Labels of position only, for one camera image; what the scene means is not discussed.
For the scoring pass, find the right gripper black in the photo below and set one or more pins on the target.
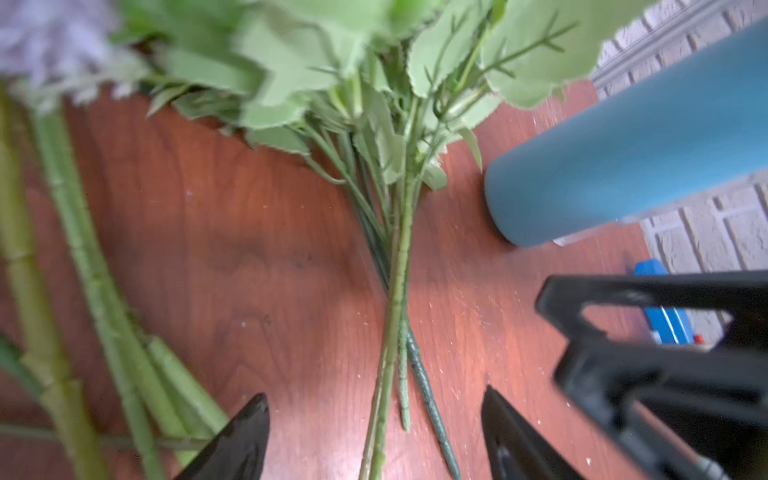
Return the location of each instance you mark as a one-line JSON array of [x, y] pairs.
[[648, 399]]

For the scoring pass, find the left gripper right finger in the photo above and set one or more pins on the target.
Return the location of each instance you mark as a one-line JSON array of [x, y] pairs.
[[515, 449]]

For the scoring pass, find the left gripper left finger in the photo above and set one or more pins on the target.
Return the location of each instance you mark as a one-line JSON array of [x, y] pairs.
[[238, 451]]

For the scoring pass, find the white lilac flower bouquet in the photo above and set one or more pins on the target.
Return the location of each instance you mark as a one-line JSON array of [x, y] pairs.
[[382, 88]]

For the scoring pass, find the teal ceramic vase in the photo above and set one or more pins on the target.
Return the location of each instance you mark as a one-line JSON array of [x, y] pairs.
[[693, 126]]

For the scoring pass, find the blue spray bottle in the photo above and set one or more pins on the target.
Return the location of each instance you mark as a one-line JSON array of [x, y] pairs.
[[668, 326]]

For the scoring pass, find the white pink flower bunch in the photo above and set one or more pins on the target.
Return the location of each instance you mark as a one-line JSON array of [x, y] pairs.
[[51, 50]]

